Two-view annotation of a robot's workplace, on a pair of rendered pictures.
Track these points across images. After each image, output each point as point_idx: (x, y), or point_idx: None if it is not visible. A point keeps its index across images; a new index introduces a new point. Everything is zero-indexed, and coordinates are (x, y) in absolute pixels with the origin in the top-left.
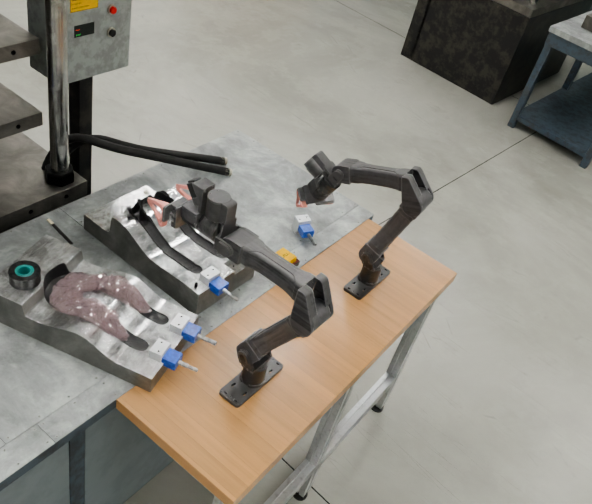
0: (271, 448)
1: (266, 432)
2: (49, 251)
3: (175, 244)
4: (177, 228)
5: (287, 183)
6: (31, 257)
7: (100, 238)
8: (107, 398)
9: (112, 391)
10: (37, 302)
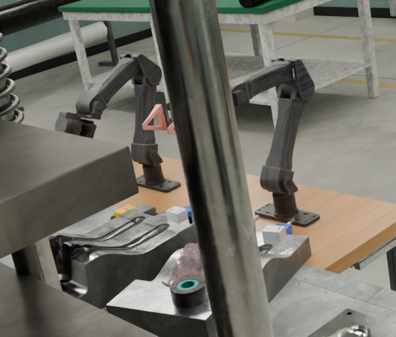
0: (359, 200)
1: (343, 204)
2: (139, 295)
3: (120, 244)
4: (96, 242)
5: None
6: (150, 303)
7: None
8: (324, 273)
9: (314, 272)
10: None
